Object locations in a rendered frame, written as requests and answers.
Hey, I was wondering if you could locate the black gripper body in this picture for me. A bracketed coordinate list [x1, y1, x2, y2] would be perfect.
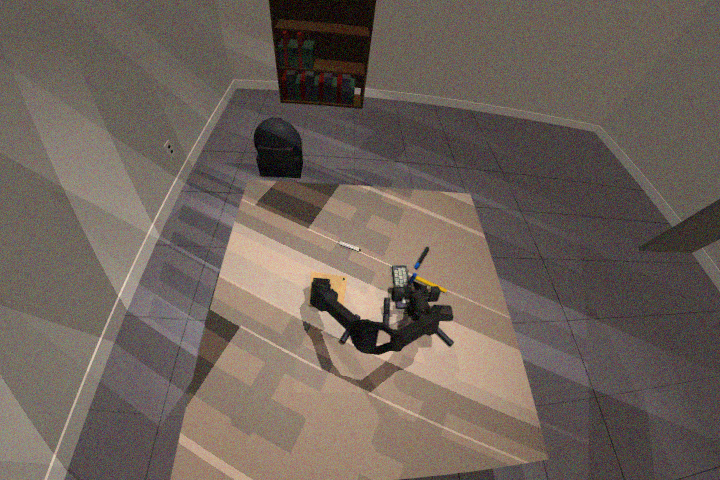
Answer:
[391, 286, 441, 311]

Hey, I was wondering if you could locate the grey letter keyboard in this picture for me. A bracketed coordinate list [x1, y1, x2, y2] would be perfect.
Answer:
[392, 265, 409, 309]

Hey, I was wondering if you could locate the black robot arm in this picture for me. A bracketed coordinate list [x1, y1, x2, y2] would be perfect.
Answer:
[310, 278, 453, 355]

